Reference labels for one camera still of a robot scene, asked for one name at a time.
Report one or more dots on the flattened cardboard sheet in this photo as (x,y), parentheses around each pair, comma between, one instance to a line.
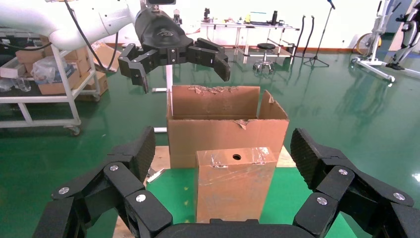
(105,54)

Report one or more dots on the white background work table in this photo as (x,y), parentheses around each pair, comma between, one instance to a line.
(242,25)

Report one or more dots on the clear plastic bag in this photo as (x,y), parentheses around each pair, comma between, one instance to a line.
(46,69)

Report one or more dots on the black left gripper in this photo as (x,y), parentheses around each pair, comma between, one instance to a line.
(160,36)

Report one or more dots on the white wheeled support stand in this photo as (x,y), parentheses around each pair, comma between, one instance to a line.
(374,64)

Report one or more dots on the black tripod microphone stand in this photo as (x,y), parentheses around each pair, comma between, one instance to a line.
(321,36)

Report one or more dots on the black curved pole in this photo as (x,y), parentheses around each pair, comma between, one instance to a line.
(299,36)
(308,36)

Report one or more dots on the yellow round wheel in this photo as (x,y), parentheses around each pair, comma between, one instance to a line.
(362,44)

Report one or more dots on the black round stool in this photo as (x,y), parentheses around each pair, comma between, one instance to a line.
(265,46)

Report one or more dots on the white metal table frame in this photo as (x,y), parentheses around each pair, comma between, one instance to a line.
(169,77)

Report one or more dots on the clear plastic bottle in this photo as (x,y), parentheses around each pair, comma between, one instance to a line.
(22,84)

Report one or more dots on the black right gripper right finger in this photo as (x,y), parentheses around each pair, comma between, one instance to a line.
(341,184)

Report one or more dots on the white wheeled shelf cart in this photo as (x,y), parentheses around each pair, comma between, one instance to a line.
(39,99)

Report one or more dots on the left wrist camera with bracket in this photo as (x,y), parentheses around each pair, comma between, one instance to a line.
(160,2)

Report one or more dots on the flat white box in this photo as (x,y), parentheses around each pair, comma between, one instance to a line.
(11,70)

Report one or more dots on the black bottle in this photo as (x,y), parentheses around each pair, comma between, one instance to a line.
(274,18)

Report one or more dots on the large open torn carton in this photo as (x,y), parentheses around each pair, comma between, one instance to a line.
(213,138)

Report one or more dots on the silver metal cloth clip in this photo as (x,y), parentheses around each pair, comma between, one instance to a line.
(156,175)

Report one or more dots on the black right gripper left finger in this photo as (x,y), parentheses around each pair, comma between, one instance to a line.
(124,184)

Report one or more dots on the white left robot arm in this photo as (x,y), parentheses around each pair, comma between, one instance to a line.
(49,19)

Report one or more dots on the black white humanoid robot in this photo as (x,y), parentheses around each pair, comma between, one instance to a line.
(410,33)

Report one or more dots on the green table cloth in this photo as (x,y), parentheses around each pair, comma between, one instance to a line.
(174,197)

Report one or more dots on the brown cardboard storage box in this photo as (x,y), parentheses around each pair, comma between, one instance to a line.
(78,62)
(98,83)
(29,56)
(55,88)

